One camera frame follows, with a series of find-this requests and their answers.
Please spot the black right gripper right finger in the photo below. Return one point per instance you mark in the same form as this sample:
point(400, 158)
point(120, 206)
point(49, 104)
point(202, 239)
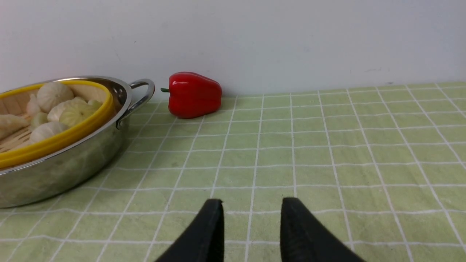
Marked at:
point(303, 238)

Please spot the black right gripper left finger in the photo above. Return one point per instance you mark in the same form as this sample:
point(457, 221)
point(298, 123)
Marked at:
point(203, 240)

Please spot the yellow rimmed bamboo steamer basket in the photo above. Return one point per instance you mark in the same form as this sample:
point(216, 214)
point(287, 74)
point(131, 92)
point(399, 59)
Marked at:
point(14, 149)

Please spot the stainless steel pot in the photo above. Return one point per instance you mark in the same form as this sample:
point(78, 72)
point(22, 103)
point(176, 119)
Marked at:
point(60, 171)

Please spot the green checkered tablecloth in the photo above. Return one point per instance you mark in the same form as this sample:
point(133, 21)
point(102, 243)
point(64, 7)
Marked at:
point(382, 167)

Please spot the red bell pepper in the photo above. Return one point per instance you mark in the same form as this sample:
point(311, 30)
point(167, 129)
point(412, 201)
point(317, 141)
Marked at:
point(192, 95)

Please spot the pale green round bun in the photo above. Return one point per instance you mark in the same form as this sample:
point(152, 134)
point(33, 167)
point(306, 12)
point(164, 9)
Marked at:
point(77, 111)

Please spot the round white bun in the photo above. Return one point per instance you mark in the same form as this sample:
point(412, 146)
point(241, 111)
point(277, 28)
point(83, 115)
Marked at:
point(46, 131)
point(52, 94)

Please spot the white crescent dumpling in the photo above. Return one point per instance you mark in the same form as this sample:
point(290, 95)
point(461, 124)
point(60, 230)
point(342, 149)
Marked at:
point(10, 124)

